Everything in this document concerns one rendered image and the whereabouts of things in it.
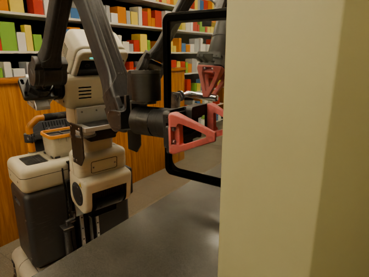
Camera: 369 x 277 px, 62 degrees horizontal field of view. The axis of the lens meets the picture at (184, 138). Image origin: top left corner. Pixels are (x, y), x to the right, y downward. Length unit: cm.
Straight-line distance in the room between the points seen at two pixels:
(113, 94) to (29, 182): 96
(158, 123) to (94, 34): 28
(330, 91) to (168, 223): 49
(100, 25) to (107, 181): 76
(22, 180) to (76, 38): 68
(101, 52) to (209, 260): 47
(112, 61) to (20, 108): 174
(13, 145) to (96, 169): 114
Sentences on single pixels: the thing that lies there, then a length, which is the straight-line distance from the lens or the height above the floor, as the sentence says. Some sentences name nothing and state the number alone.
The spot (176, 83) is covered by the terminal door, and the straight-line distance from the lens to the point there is 75.
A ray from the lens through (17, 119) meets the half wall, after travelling 239.
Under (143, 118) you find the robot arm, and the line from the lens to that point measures 58.
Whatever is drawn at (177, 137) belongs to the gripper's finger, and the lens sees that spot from 49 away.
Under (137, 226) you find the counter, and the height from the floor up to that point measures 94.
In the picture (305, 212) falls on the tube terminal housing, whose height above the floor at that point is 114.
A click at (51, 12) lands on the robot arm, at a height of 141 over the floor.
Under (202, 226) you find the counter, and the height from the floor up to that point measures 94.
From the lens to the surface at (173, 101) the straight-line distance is 74.
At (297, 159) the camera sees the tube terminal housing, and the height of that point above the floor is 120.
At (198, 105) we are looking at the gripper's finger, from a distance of 56.
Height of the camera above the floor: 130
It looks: 15 degrees down
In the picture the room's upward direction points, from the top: straight up
